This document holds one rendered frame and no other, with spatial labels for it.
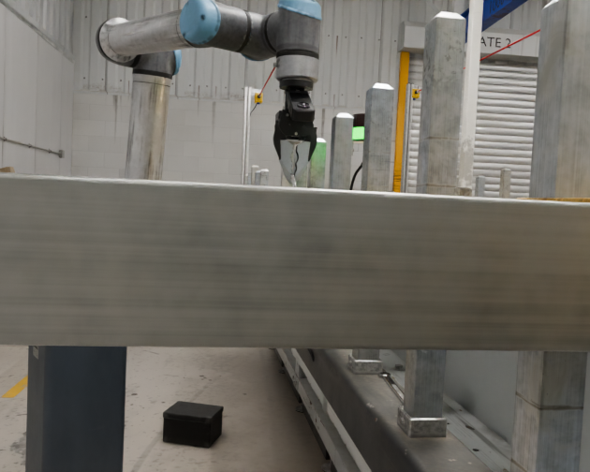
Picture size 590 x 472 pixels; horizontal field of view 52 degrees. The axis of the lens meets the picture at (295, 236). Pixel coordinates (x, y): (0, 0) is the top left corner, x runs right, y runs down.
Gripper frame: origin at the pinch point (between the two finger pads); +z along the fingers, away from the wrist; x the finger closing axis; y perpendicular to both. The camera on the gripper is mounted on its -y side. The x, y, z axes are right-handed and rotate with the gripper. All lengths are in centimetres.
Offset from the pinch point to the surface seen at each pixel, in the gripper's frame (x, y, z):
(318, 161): -8.0, 14.5, -4.7
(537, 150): -6, -83, 0
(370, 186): -6.6, -35.6, 2.2
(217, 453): 9, 101, 102
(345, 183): -8.6, -10.6, 0.9
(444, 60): -7, -61, -11
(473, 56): -104, 147, -67
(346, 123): -8.3, -10.5, -10.6
